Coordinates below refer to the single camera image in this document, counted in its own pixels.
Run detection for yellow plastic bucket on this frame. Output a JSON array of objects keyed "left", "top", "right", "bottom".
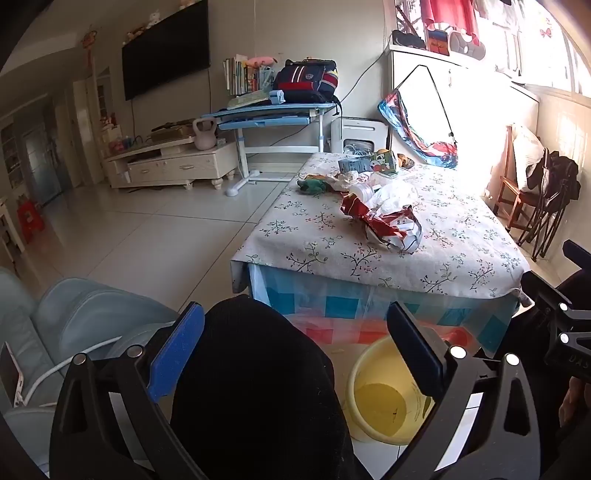
[{"left": 346, "top": 335, "right": 467, "bottom": 446}]

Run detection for colourful printed bag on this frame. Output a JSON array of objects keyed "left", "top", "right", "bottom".
[{"left": 378, "top": 90, "right": 460, "bottom": 169}]

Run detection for row of books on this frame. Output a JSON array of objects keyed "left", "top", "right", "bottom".
[{"left": 223, "top": 54, "right": 274, "bottom": 96}]

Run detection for white plastic bag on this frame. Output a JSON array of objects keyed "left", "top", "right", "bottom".
[{"left": 369, "top": 181, "right": 417, "bottom": 219}]

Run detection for pink kettlebell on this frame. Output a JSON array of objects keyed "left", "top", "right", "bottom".
[{"left": 191, "top": 117, "right": 218, "bottom": 151}]

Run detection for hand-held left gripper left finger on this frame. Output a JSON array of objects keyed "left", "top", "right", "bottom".
[{"left": 48, "top": 302, "right": 206, "bottom": 480}]

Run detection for table with floral tablecloth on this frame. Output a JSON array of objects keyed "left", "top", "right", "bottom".
[{"left": 231, "top": 151, "right": 532, "bottom": 301}]

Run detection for white plastic cup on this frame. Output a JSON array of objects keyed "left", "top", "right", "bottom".
[{"left": 350, "top": 182, "right": 382, "bottom": 202}]

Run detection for person's right hand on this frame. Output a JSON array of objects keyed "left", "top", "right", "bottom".
[{"left": 558, "top": 376, "right": 591, "bottom": 428}]

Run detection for white appliance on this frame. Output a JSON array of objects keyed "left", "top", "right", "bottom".
[{"left": 330, "top": 117, "right": 387, "bottom": 155}]

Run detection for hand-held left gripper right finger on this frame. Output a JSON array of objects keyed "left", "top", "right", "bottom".
[{"left": 383, "top": 301, "right": 542, "bottom": 480}]

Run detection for red knot wall decoration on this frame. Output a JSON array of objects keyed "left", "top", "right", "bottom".
[{"left": 81, "top": 30, "right": 100, "bottom": 70}]

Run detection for red hanging garment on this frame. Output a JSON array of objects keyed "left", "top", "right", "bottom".
[{"left": 420, "top": 0, "right": 481, "bottom": 38}]

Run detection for orange blue box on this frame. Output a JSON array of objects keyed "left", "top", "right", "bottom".
[{"left": 425, "top": 28, "right": 451, "bottom": 55}]

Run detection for white paper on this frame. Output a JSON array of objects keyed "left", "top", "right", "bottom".
[{"left": 330, "top": 170, "right": 366, "bottom": 192}]

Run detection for red plastic stool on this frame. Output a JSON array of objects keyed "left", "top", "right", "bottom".
[{"left": 17, "top": 199, "right": 45, "bottom": 244}]

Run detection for plush toys above television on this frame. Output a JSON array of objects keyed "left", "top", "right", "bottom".
[{"left": 127, "top": 11, "right": 162, "bottom": 40}]

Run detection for white side table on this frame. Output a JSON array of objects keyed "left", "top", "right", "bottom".
[{"left": 0, "top": 198, "right": 27, "bottom": 256}]

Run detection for white cushion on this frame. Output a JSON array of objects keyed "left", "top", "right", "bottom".
[{"left": 512, "top": 124, "right": 546, "bottom": 191}]

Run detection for green drink carton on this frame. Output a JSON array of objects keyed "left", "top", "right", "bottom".
[{"left": 338, "top": 151, "right": 399, "bottom": 175}]

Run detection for black jacket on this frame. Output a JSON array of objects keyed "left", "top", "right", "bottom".
[{"left": 526, "top": 150, "right": 581, "bottom": 215}]

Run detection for blue checked plastic undercloth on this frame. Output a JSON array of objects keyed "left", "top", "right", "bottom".
[{"left": 247, "top": 264, "right": 522, "bottom": 357}]

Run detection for black television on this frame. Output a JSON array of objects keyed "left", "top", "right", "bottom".
[{"left": 121, "top": 0, "right": 211, "bottom": 101}]

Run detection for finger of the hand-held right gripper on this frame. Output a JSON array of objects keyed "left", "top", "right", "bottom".
[
  {"left": 522, "top": 271, "right": 591, "bottom": 325},
  {"left": 562, "top": 240, "right": 591, "bottom": 278}
]

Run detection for wooden chair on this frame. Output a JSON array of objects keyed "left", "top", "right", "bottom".
[{"left": 495, "top": 124, "right": 546, "bottom": 232}]

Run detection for cream television cabinet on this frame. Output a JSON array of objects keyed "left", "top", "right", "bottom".
[{"left": 104, "top": 140, "right": 241, "bottom": 190}]

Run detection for white charging cable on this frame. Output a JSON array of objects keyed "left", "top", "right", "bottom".
[{"left": 21, "top": 335, "right": 122, "bottom": 407}]

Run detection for black folding stand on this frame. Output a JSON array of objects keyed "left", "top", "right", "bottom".
[{"left": 516, "top": 202, "right": 570, "bottom": 262}]

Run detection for blue study desk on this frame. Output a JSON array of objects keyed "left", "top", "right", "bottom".
[{"left": 202, "top": 102, "right": 343, "bottom": 197}]

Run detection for red white snack packet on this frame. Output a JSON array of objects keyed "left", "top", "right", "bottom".
[{"left": 341, "top": 194, "right": 424, "bottom": 254}]

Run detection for white cabinet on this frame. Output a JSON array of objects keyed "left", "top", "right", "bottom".
[{"left": 388, "top": 44, "right": 541, "bottom": 172}]

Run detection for grey red round pouch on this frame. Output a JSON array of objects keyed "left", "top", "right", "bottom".
[{"left": 449, "top": 31, "right": 486, "bottom": 60}]

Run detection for grey door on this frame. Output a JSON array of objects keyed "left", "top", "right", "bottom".
[{"left": 23, "top": 124, "right": 64, "bottom": 205}]

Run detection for green printed sheet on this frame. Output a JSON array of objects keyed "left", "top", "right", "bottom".
[{"left": 226, "top": 92, "right": 273, "bottom": 110}]

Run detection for black item on cabinet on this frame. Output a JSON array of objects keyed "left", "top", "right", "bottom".
[{"left": 392, "top": 30, "right": 426, "bottom": 49}]

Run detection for navy red backpack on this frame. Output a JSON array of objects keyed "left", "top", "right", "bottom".
[{"left": 272, "top": 59, "right": 341, "bottom": 103}]

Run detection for light blue sofa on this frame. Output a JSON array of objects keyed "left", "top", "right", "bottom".
[{"left": 0, "top": 267, "right": 182, "bottom": 477}]

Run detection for golden box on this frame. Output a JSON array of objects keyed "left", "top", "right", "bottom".
[{"left": 151, "top": 121, "right": 197, "bottom": 142}]

